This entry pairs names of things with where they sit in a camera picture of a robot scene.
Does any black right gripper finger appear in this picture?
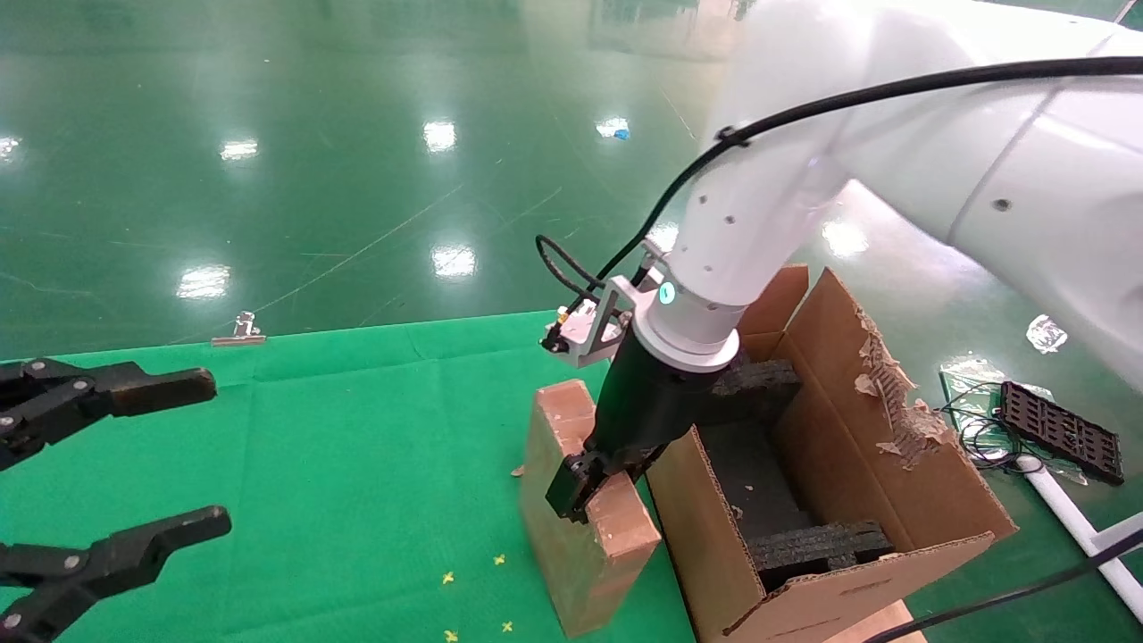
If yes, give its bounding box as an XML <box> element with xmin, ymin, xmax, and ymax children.
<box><xmin>546</xmin><ymin>451</ymin><xmax>617</xmax><ymax>524</ymax></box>
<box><xmin>623</xmin><ymin>442</ymin><xmax>669</xmax><ymax>485</ymax></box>

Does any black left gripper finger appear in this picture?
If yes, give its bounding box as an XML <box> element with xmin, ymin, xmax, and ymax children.
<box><xmin>0</xmin><ymin>358</ymin><xmax>218</xmax><ymax>470</ymax></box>
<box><xmin>0</xmin><ymin>505</ymin><xmax>232</xmax><ymax>643</ymax></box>

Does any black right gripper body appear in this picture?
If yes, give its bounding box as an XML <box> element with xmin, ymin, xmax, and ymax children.
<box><xmin>585</xmin><ymin>326</ymin><xmax>742</xmax><ymax>467</ymax></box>

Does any small brown cardboard box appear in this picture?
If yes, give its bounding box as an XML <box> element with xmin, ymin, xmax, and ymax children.
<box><xmin>521</xmin><ymin>380</ymin><xmax>663</xmax><ymax>639</ymax></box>

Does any large open brown carton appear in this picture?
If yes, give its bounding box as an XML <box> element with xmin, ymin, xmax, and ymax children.
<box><xmin>645</xmin><ymin>263</ymin><xmax>1019</xmax><ymax>643</ymax></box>

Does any black notched foam insert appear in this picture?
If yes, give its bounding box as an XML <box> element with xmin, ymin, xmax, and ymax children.
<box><xmin>710</xmin><ymin>359</ymin><xmax>802</xmax><ymax>425</ymax></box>
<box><xmin>748</xmin><ymin>520</ymin><xmax>894</xmax><ymax>592</ymax></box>

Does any black foam base sheet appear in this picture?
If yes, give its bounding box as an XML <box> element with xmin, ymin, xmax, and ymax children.
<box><xmin>699</xmin><ymin>422</ymin><xmax>813</xmax><ymax>541</ymax></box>

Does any metal binder clip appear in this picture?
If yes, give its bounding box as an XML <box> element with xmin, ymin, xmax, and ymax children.
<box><xmin>211</xmin><ymin>312</ymin><xmax>267</xmax><ymax>347</ymax></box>

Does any green table cloth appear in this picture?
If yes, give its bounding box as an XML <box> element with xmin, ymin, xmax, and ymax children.
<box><xmin>0</xmin><ymin>310</ymin><xmax>697</xmax><ymax>643</ymax></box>

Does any black plastic grid tray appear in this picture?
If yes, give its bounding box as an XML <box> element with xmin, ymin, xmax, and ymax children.
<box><xmin>997</xmin><ymin>381</ymin><xmax>1124</xmax><ymax>486</ymax></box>

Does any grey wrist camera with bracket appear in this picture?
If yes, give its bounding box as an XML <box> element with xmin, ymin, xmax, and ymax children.
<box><xmin>541</xmin><ymin>275</ymin><xmax>637</xmax><ymax>369</ymax></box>

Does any black wire bundle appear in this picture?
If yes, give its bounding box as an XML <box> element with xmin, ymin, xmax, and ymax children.
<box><xmin>938</xmin><ymin>382</ymin><xmax>1028</xmax><ymax>472</ymax></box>

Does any thick black braided cable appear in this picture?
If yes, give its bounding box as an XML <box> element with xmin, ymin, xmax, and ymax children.
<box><xmin>535</xmin><ymin>56</ymin><xmax>1143</xmax><ymax>309</ymax></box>

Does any thin black cable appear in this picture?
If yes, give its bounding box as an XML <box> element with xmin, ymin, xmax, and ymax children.
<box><xmin>862</xmin><ymin>529</ymin><xmax>1143</xmax><ymax>643</ymax></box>

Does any white metal frame pole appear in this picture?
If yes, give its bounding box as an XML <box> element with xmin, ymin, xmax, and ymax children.
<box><xmin>1018</xmin><ymin>455</ymin><xmax>1143</xmax><ymax>622</ymax></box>

